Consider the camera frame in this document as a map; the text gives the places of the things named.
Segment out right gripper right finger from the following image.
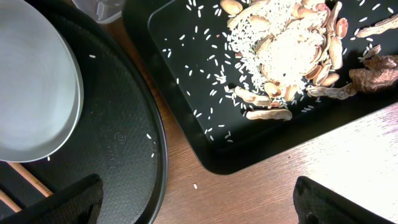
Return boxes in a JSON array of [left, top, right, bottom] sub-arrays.
[[293, 176, 393, 224]]

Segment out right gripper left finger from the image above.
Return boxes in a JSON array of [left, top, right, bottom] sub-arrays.
[[1, 174, 104, 224]]

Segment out grey plate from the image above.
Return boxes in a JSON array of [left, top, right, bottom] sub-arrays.
[[1, 0, 84, 162]]

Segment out rice and peanut shell scraps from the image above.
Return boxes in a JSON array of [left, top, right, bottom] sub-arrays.
[[161, 0, 398, 144]]

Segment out left wooden chopstick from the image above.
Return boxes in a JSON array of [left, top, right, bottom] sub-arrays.
[[7, 162, 53, 197]]

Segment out wooden chopstick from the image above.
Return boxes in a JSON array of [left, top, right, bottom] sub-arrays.
[[7, 162, 53, 197], [0, 190, 22, 213]]

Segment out right wooden chopstick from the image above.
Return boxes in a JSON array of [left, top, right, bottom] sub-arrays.
[[0, 190, 22, 213]]

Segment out round black tray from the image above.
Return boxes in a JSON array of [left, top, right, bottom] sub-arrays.
[[1, 1, 167, 223]]

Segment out black rectangular tray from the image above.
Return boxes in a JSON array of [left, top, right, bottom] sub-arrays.
[[122, 0, 397, 174]]

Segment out clear plastic bin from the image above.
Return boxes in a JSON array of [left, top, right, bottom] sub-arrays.
[[72, 0, 126, 24]]

